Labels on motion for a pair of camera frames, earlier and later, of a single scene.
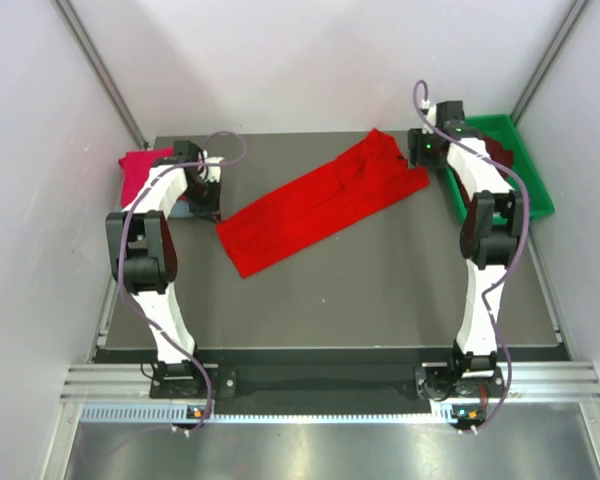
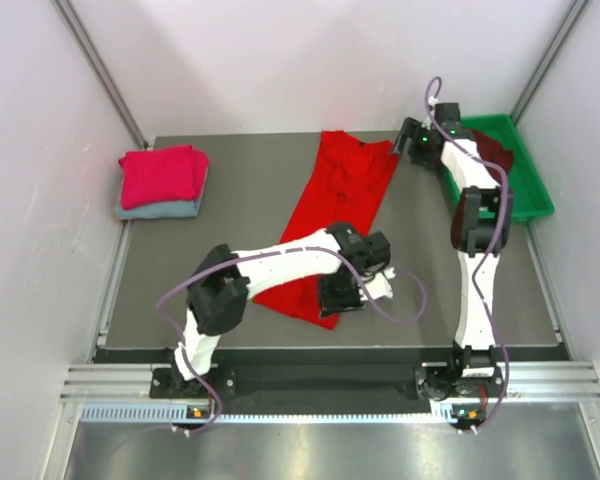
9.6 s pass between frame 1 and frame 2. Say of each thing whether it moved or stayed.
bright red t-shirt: moved
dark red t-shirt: stayed
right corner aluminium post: stayed
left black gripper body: moved
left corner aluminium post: stayed
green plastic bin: stayed
